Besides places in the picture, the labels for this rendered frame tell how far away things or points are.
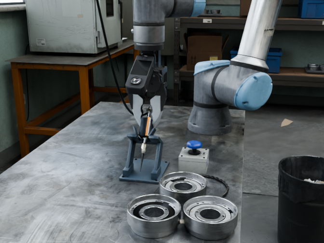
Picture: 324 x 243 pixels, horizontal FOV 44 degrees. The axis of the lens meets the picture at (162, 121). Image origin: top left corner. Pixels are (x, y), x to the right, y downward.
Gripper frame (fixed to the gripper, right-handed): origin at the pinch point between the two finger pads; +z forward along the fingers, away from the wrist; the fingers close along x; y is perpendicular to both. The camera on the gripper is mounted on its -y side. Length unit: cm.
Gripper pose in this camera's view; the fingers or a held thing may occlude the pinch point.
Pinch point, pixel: (147, 124)
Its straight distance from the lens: 101.2
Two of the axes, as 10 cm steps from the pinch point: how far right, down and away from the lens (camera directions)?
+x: -9.7, -0.7, 2.1
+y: 2.2, -3.0, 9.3
